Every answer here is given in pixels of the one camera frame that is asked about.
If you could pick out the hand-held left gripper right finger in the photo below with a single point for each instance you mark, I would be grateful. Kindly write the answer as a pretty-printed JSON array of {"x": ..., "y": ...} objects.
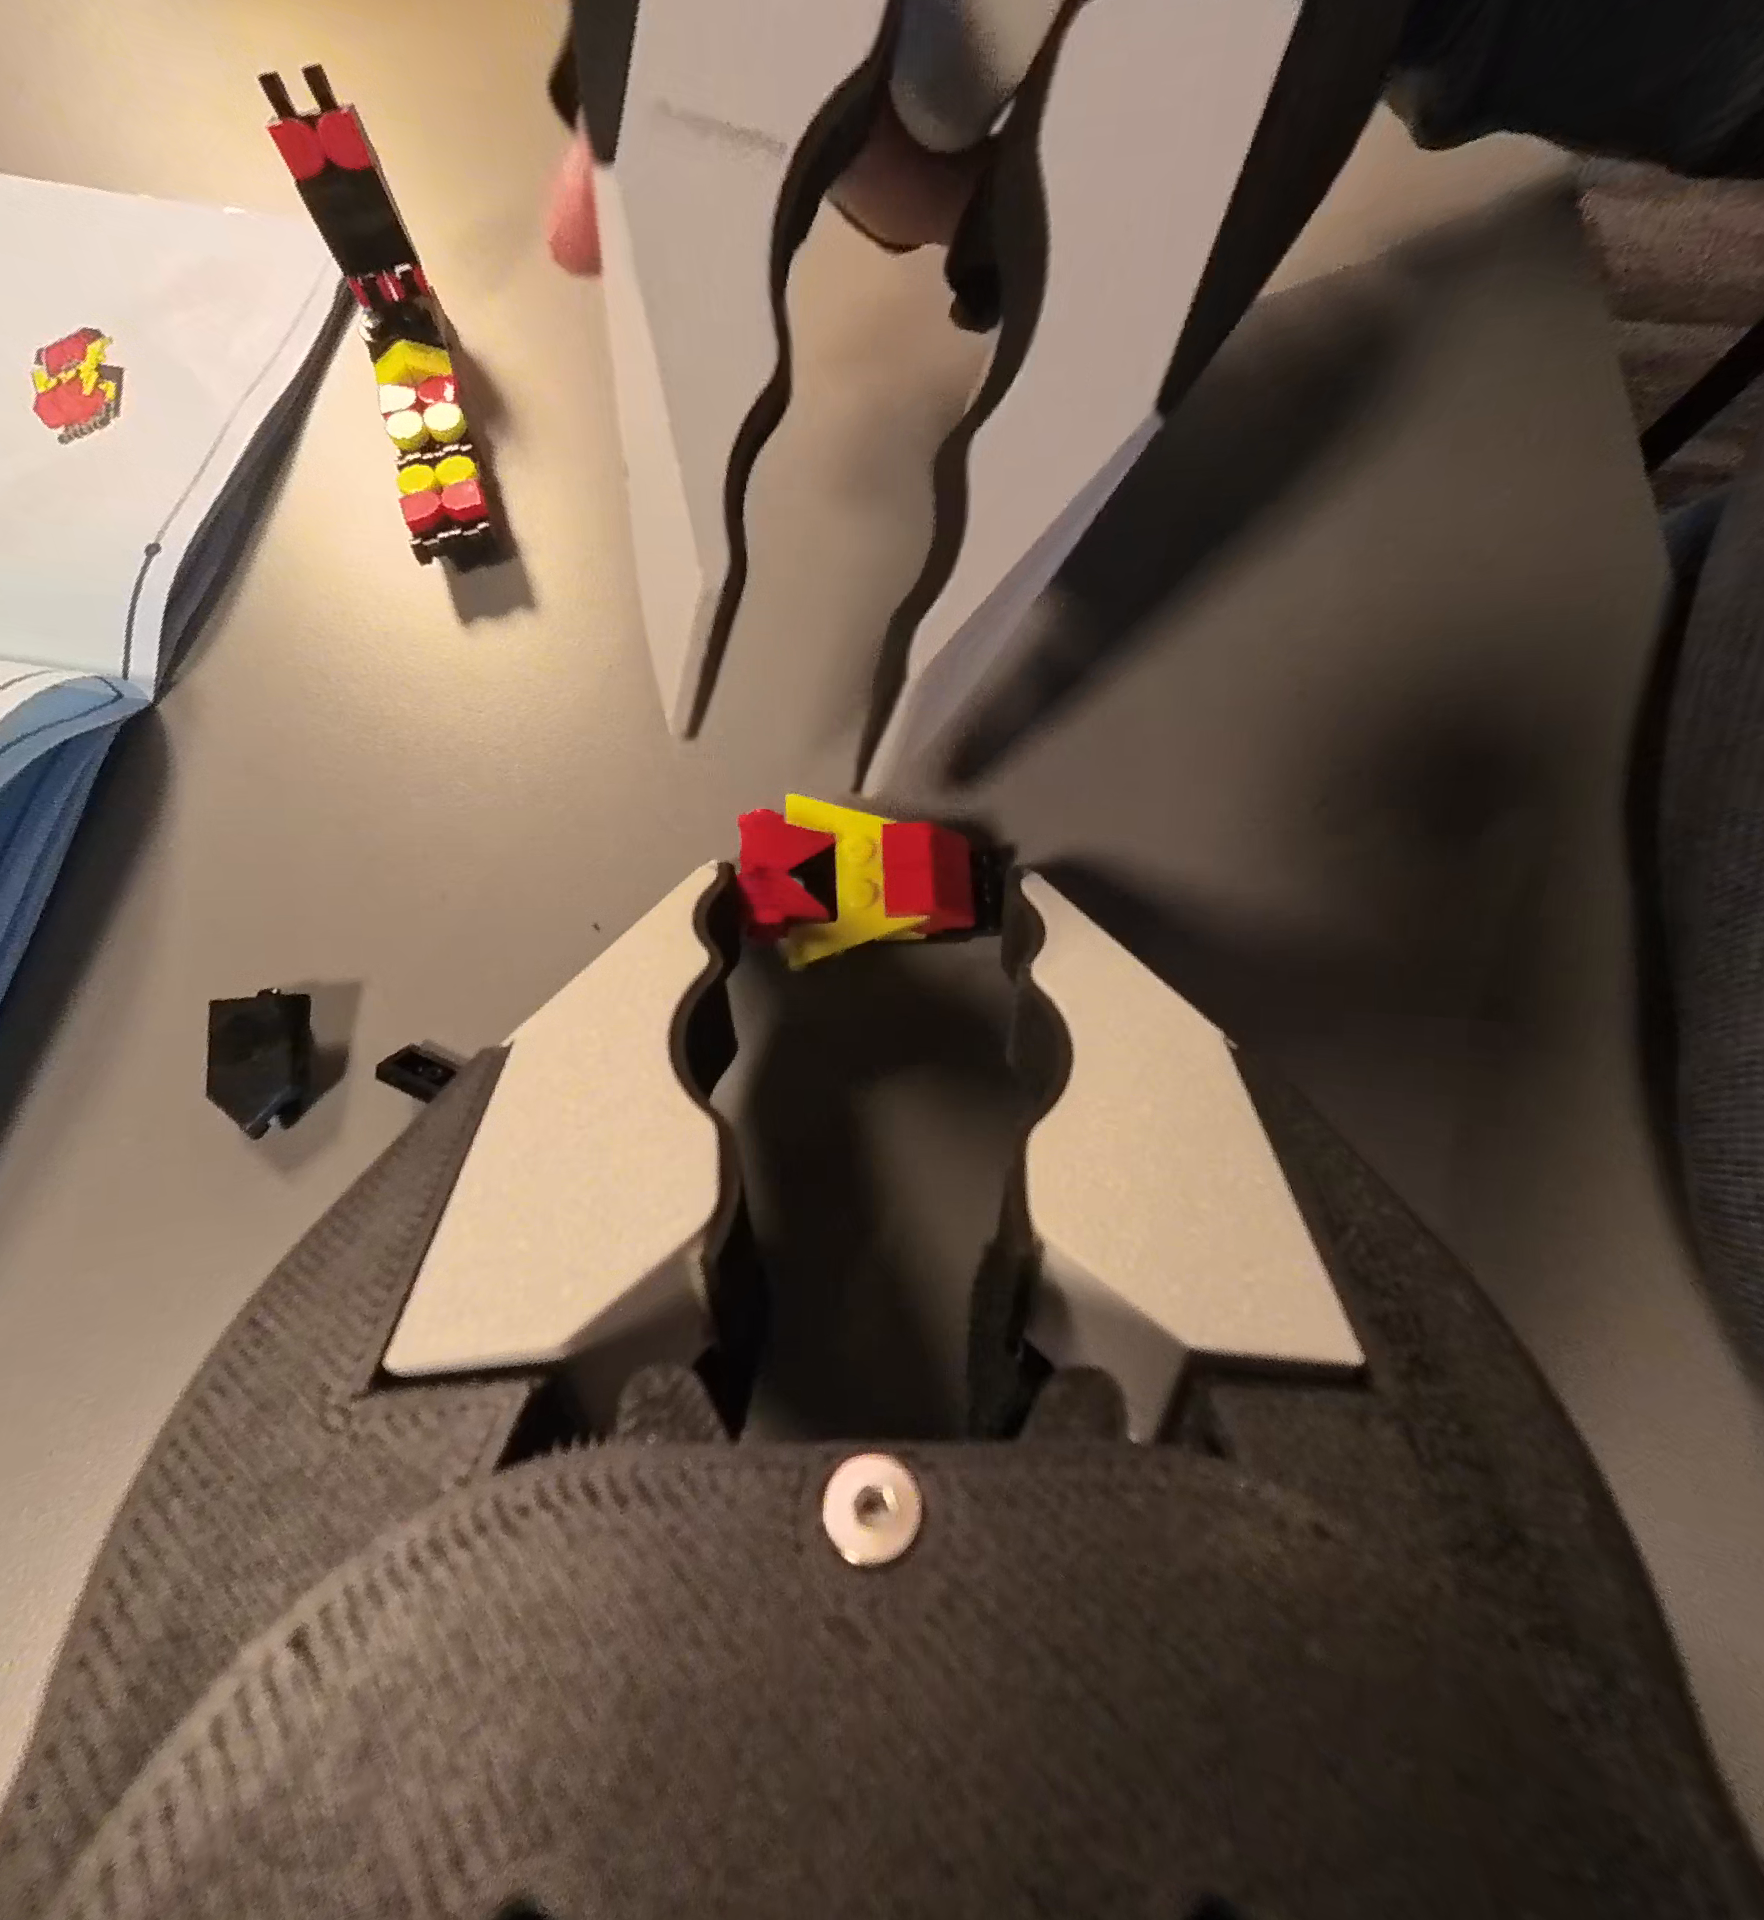
[{"x": 1198, "y": 1201}]

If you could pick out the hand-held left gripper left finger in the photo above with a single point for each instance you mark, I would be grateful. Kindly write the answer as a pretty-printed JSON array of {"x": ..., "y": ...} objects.
[{"x": 567, "y": 1201}]

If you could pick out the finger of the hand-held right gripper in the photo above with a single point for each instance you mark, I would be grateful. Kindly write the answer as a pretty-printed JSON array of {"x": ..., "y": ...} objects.
[
  {"x": 1151, "y": 197},
  {"x": 687, "y": 302}
]

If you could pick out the red yellow lego assembly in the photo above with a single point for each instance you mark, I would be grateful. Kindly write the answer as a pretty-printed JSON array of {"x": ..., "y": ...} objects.
[{"x": 911, "y": 871}]

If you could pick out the flat black lego piece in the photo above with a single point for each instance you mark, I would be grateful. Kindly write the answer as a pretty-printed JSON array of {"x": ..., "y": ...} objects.
[{"x": 418, "y": 1070}]

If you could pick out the long red black lego assembly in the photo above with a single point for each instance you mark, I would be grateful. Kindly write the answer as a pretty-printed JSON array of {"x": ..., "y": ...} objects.
[{"x": 423, "y": 407}]

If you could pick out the dark sloped lego piece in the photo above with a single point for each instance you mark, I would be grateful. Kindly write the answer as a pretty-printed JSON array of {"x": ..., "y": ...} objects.
[{"x": 260, "y": 1057}]

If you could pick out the open lego instruction booklet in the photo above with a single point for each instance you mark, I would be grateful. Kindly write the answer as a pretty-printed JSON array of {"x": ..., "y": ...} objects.
[{"x": 73, "y": 494}]

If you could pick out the person's right hand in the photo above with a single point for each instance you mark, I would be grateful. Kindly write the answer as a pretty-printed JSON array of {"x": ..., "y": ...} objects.
[{"x": 897, "y": 202}]

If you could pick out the black table leg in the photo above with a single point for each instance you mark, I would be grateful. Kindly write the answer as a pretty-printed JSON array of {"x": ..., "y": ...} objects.
[{"x": 1713, "y": 384}]

